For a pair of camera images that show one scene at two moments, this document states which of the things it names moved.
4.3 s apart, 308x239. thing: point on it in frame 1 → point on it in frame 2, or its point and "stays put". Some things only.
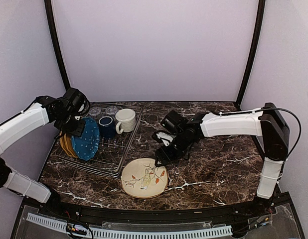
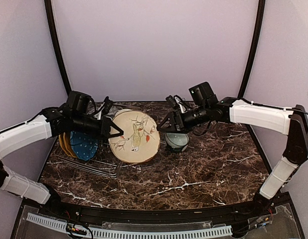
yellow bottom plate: (141, 178) → (140, 141)
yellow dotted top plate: (64, 145) stays put
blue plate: (86, 146) stays put
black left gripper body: (69, 126) → (103, 126)
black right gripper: (172, 157) → (176, 117)
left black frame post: (49, 11) stays put
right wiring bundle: (264, 222) stays put
